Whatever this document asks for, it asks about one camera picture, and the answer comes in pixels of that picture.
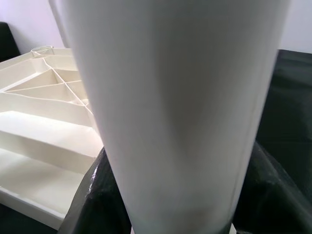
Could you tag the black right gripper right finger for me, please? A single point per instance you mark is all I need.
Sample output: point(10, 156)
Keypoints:
point(273, 207)

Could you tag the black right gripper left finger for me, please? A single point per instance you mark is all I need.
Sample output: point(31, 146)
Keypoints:
point(97, 207)

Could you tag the white ribbed plastic table top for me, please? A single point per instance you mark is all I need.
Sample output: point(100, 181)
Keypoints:
point(36, 146)

